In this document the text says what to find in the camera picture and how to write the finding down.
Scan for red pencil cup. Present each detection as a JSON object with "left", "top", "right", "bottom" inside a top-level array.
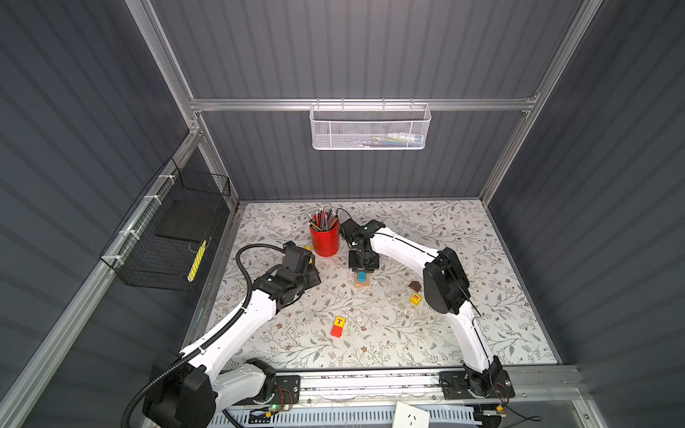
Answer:
[{"left": 310, "top": 223, "right": 340, "bottom": 258}]

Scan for black wire wall basket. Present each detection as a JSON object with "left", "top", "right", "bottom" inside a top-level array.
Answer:
[{"left": 100, "top": 160, "right": 232, "bottom": 292}]

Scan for white wire mesh basket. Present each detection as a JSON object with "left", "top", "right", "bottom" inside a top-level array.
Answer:
[{"left": 309, "top": 102, "right": 432, "bottom": 151}]

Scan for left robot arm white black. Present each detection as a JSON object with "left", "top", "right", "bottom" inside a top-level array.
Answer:
[{"left": 121, "top": 242, "right": 321, "bottom": 427}]

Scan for coloured pencils bunch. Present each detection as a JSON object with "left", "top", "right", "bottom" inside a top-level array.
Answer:
[{"left": 309, "top": 207, "right": 339, "bottom": 233}]

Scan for red yellow T block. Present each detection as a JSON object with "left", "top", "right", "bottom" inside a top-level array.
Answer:
[{"left": 331, "top": 317, "right": 347, "bottom": 338}]

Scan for yellow marker in black basket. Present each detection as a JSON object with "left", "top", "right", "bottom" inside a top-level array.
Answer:
[{"left": 187, "top": 240, "right": 208, "bottom": 283}]

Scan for markers in white basket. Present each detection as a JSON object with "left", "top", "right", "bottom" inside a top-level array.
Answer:
[{"left": 356, "top": 132, "right": 425, "bottom": 150}]

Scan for white power socket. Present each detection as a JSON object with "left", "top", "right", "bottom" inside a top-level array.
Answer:
[{"left": 392, "top": 402, "right": 430, "bottom": 428}]

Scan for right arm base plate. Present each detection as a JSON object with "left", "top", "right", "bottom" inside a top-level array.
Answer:
[{"left": 439, "top": 370, "right": 516, "bottom": 401}]

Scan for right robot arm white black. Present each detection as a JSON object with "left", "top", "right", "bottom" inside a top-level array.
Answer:
[{"left": 340, "top": 219, "right": 514, "bottom": 398}]

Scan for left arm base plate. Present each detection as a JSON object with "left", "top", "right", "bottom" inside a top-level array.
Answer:
[{"left": 252, "top": 374, "right": 301, "bottom": 405}]

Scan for black pad in basket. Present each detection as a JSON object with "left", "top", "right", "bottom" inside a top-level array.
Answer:
[{"left": 155, "top": 201, "right": 215, "bottom": 244}]

